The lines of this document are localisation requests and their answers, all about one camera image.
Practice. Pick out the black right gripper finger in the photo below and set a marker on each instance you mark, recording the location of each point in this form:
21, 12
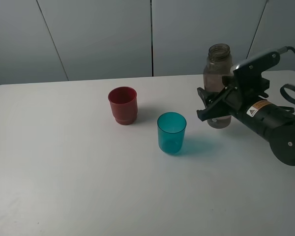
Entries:
207, 97
218, 108

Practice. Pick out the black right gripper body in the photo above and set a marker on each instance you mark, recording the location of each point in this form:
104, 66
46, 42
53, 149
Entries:
244, 95

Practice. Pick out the brown transparent bottle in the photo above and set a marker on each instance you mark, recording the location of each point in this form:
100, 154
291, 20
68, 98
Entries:
218, 64

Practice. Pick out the teal transparent cup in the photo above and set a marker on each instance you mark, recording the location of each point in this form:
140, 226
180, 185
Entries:
171, 130

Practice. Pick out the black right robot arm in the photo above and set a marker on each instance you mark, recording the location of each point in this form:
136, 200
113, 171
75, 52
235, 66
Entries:
277, 127

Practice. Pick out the red plastic cup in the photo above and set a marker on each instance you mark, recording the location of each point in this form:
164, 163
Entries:
123, 102

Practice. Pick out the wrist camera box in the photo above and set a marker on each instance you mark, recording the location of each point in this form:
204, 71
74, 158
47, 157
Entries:
256, 65

